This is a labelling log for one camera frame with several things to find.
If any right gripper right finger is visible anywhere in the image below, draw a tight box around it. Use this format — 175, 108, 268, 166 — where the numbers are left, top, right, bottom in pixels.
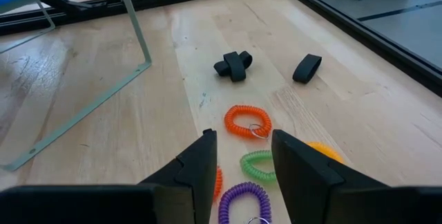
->
271, 129, 388, 224

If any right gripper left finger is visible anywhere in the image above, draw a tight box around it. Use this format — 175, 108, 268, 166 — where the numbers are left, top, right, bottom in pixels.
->
137, 129, 218, 224

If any orange coil wristband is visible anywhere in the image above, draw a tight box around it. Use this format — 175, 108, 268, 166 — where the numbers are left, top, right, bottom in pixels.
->
211, 167, 224, 203
224, 104, 273, 141

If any purple coil wristband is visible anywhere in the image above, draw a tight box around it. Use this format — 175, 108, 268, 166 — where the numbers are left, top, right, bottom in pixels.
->
218, 181, 273, 224

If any yellow coil wristband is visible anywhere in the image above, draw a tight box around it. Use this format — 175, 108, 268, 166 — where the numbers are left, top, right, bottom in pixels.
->
306, 141, 345, 165

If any green coil wristband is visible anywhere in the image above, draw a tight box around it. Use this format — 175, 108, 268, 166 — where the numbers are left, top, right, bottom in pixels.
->
239, 149, 278, 184

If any pale green perforated metal shelf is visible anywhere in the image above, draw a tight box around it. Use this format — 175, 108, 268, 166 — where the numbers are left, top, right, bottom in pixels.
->
0, 0, 153, 172

